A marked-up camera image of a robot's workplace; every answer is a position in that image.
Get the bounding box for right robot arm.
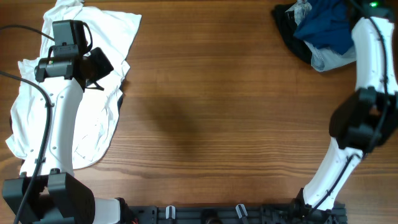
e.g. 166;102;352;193
288;1;397;223

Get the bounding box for left black camera cable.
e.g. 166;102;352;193
0;24;57;224

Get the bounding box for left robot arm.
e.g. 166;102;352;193
2;20;132;223

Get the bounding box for black folded garment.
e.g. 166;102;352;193
271;4;312;64

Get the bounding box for dark blue t-shirt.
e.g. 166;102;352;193
294;0;353;55

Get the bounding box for light blue denim jeans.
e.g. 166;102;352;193
288;0;356;72

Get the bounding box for white t-shirt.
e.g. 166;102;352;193
6;0;142;169

